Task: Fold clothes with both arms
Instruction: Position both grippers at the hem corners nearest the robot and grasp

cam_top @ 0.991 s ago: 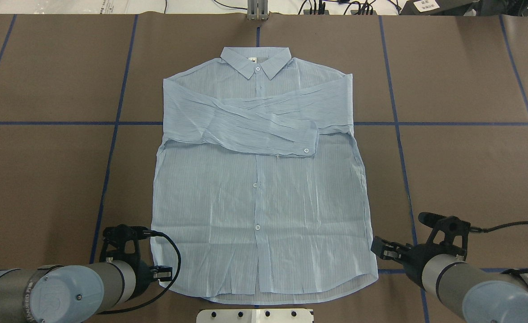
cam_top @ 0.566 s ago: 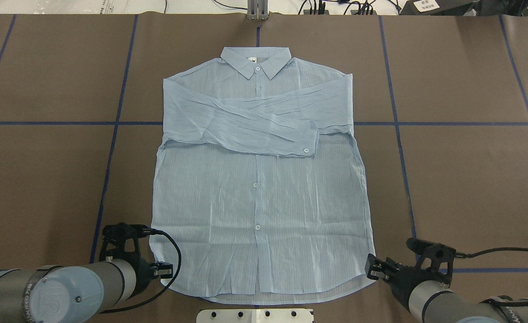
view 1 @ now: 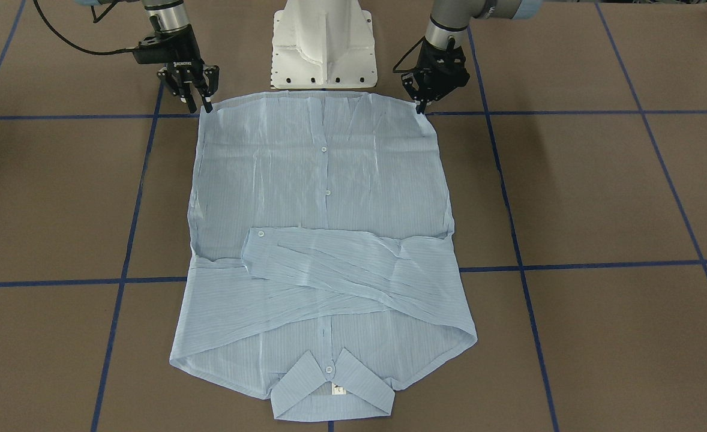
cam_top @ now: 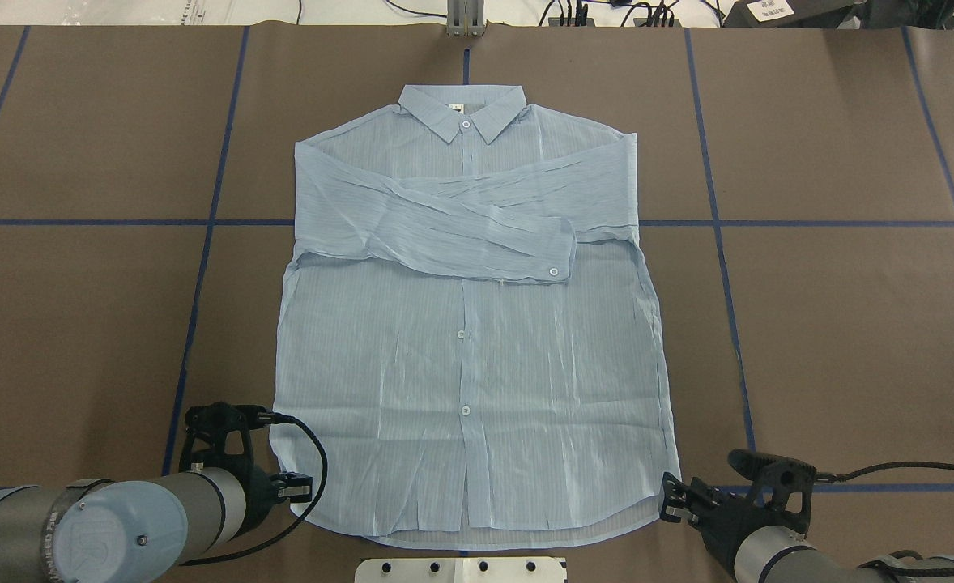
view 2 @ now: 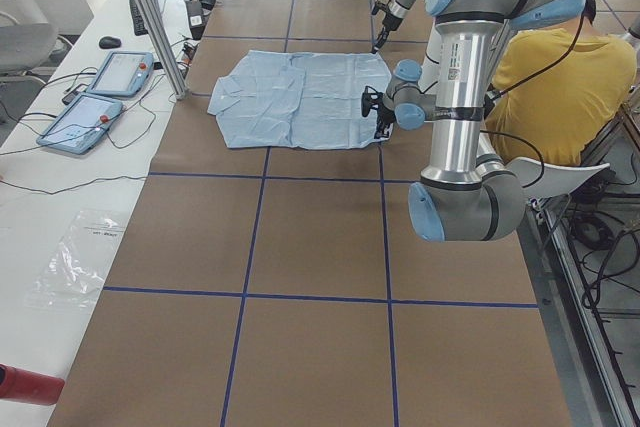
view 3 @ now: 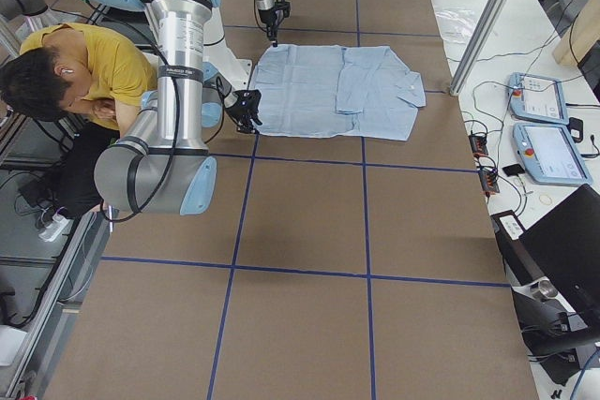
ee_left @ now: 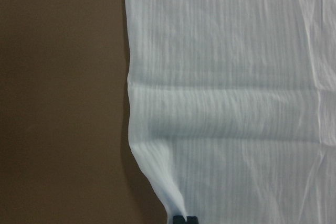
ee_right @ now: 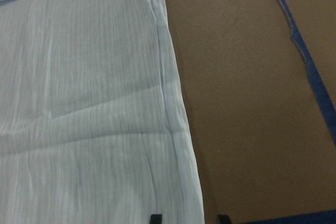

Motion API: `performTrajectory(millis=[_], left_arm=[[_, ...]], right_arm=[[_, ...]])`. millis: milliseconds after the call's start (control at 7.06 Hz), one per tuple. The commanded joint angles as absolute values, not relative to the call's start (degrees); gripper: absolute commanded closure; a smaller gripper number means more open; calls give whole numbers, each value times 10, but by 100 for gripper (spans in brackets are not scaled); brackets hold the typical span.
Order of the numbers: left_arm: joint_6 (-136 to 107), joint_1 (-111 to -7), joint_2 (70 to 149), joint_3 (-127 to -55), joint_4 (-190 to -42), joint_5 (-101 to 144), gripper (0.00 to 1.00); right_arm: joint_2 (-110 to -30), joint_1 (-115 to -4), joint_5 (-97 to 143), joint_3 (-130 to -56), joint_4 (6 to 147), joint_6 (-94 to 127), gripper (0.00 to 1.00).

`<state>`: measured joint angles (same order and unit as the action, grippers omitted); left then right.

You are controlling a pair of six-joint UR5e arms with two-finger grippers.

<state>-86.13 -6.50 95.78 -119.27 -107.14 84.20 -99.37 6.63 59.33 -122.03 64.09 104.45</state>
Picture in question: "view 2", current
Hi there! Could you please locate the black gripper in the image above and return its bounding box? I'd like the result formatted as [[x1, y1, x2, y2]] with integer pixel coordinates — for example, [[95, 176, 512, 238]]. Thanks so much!
[[361, 86, 395, 140], [371, 0, 403, 53]]

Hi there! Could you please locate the clear plastic bag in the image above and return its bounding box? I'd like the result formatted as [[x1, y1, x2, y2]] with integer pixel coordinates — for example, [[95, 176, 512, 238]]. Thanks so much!
[[25, 209, 128, 311]]

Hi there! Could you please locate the red cylinder bottle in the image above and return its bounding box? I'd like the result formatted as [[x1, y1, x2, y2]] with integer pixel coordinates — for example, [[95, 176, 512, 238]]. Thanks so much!
[[0, 364, 65, 406]]

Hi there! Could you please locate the black keyboard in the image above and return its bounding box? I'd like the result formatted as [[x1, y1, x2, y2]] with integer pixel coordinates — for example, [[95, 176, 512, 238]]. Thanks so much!
[[129, 0, 161, 36]]

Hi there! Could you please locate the lower blue teach pendant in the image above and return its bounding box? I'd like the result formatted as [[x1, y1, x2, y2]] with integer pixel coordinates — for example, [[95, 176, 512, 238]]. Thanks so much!
[[36, 93, 124, 155]]

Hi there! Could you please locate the upper blue teach pendant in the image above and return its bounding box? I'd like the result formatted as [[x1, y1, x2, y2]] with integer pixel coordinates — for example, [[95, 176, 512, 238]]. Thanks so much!
[[86, 50, 154, 98]]

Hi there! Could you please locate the person in yellow shirt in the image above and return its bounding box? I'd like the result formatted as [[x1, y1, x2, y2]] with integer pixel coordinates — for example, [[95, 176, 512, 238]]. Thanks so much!
[[485, 0, 637, 167]]

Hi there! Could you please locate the white chair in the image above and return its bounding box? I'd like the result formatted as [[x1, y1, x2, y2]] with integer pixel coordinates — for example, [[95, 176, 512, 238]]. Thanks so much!
[[506, 157, 610, 199]]

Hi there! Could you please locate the black computer mouse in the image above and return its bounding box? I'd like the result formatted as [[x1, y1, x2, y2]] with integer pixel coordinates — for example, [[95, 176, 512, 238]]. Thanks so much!
[[99, 36, 122, 50]]

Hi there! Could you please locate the black smartphone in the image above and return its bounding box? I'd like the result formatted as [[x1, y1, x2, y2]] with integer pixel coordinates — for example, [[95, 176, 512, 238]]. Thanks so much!
[[61, 86, 85, 105]]

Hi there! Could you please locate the blue teach pendant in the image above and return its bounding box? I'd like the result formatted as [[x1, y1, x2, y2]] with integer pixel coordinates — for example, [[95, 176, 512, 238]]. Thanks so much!
[[86, 50, 154, 98], [36, 93, 124, 155]]

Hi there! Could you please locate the aluminium frame post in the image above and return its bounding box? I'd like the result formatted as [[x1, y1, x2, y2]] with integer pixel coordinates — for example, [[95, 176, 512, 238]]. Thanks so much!
[[135, 0, 187, 100]]

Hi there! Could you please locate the light blue button-up shirt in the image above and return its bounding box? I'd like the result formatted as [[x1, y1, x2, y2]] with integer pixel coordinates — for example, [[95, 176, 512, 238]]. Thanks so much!
[[207, 50, 391, 150]]

